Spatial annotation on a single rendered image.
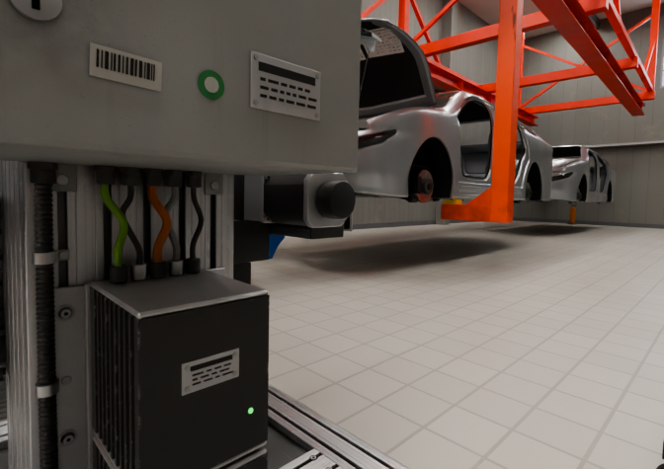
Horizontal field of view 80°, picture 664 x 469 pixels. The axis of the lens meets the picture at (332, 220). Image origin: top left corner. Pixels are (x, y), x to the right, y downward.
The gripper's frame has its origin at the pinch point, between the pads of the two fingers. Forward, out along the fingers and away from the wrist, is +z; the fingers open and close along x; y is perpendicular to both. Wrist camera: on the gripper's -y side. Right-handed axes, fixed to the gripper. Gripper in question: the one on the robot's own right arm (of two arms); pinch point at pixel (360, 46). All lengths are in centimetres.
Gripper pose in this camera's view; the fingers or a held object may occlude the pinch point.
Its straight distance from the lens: 144.5
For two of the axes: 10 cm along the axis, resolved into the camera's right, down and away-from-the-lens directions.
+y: 0.9, 10.0, -0.1
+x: 8.5, -0.9, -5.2
